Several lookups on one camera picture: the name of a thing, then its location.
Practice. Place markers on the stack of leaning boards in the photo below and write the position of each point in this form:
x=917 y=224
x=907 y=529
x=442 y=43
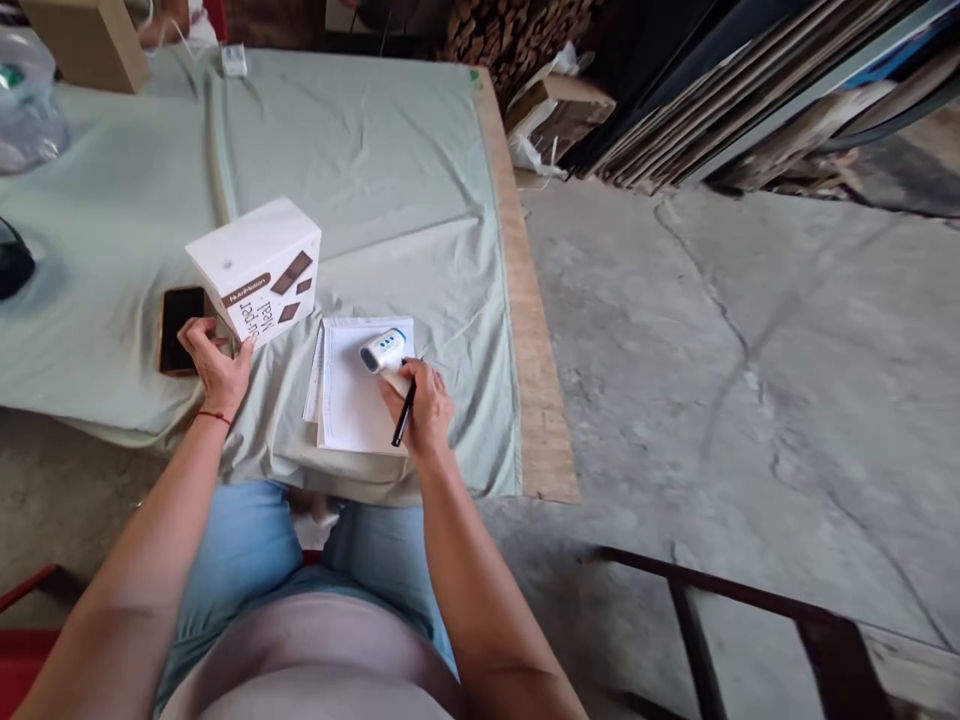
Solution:
x=750 y=90

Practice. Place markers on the person's right fingers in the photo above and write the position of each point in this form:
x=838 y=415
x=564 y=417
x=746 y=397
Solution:
x=420 y=379

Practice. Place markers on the white box with chocolate print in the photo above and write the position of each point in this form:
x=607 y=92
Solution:
x=251 y=259

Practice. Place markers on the white infrared thermometer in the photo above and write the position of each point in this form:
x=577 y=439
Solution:
x=381 y=346

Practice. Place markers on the person's right hand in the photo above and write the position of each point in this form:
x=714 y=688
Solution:
x=429 y=412

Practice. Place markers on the person's body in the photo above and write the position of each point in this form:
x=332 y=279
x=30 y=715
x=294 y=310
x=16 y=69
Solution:
x=315 y=660

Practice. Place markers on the pile of firewood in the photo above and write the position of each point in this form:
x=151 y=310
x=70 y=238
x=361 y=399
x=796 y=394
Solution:
x=517 y=30

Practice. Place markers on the red chair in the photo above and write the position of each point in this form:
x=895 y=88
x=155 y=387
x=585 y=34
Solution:
x=22 y=660

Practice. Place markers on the black pen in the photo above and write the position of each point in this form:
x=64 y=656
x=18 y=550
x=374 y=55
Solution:
x=403 y=420

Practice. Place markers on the stack of white paper sheets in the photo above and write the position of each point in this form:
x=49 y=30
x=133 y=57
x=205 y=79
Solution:
x=349 y=405

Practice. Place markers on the open cardboard box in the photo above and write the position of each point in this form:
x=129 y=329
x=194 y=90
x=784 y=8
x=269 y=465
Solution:
x=566 y=112

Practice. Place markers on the black smartphone in brown case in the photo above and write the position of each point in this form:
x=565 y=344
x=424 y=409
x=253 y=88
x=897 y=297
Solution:
x=178 y=322

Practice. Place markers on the person's left hand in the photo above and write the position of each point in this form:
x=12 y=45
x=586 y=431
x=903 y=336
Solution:
x=219 y=379

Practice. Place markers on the brown cardboard box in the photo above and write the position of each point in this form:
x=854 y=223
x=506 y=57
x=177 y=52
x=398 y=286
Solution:
x=94 y=41

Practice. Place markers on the clear plastic bag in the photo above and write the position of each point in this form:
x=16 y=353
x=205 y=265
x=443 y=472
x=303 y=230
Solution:
x=26 y=112

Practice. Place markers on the dark wooden frame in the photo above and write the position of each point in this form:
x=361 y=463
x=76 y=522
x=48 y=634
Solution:
x=825 y=645

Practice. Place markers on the black rounded object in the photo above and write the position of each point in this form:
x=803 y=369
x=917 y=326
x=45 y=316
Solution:
x=11 y=262

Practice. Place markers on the person's left thumb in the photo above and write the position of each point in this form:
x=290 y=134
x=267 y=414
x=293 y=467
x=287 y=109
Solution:
x=249 y=349

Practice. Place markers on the white plastic bag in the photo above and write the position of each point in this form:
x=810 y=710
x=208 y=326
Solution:
x=529 y=154

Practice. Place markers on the white power adapter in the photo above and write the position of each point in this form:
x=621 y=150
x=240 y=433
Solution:
x=234 y=60

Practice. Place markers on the wooden table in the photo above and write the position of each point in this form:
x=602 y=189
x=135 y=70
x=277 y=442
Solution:
x=536 y=375

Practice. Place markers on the person's legs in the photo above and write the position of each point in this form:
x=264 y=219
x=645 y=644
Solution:
x=240 y=540

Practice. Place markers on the pale green cloth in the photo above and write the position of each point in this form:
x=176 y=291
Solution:
x=360 y=172

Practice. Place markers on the person's left fingers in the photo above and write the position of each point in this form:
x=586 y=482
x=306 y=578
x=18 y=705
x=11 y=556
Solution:
x=199 y=334

